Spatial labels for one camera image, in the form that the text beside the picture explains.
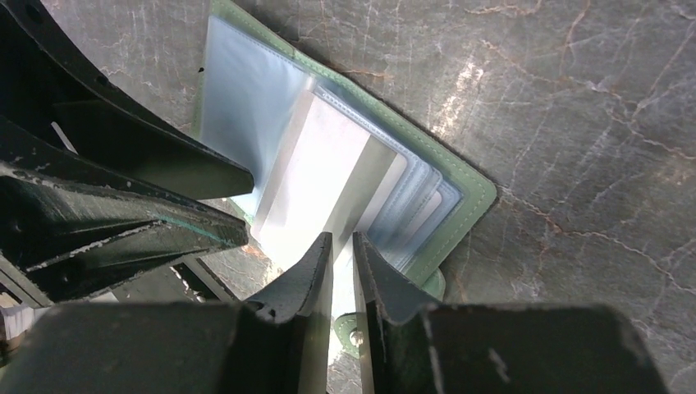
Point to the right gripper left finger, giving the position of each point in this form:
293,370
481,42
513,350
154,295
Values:
291,327

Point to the green card holder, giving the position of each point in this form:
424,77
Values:
250,88

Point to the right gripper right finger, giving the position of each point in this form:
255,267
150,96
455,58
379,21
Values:
393,354

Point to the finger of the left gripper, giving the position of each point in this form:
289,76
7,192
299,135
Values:
50,89
71,229

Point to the white credit card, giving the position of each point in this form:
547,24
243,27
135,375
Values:
331,174

